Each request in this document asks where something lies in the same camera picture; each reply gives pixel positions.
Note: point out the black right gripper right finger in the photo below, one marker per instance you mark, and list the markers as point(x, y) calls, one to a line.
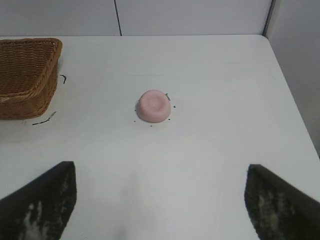
point(277, 205)

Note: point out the pink peach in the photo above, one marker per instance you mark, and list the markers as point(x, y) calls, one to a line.
point(153, 107)

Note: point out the brown woven wicker basket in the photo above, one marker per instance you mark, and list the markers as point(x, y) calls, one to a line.
point(22, 75)

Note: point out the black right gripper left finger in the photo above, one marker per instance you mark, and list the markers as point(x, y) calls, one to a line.
point(42, 200)

